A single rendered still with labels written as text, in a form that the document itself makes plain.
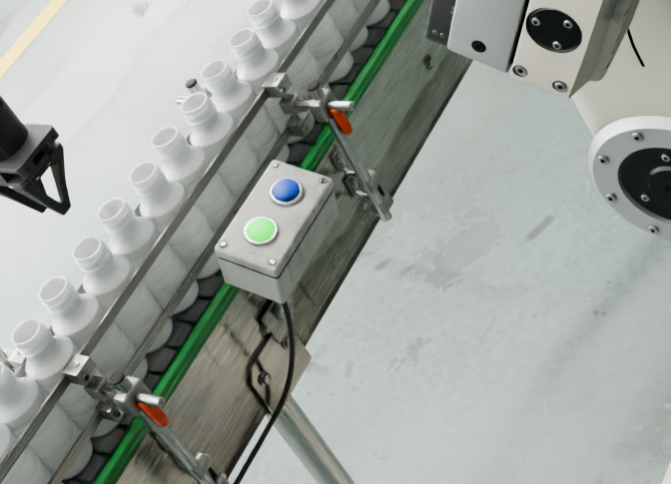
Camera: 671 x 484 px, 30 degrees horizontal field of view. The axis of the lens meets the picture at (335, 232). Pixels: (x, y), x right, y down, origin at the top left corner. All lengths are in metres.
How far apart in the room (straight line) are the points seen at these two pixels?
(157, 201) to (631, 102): 0.64
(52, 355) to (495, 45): 0.74
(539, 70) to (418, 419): 1.86
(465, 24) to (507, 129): 2.33
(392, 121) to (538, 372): 0.94
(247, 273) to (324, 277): 0.30
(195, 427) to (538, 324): 1.27
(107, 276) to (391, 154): 0.53
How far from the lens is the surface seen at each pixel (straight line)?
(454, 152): 3.13
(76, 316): 1.41
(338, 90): 1.72
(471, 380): 2.62
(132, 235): 1.46
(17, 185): 1.32
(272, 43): 1.64
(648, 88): 1.03
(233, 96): 1.57
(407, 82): 1.81
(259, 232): 1.37
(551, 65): 0.79
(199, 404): 1.52
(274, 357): 1.60
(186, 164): 1.51
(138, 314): 1.47
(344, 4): 1.74
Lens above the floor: 1.95
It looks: 39 degrees down
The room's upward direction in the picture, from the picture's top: 31 degrees counter-clockwise
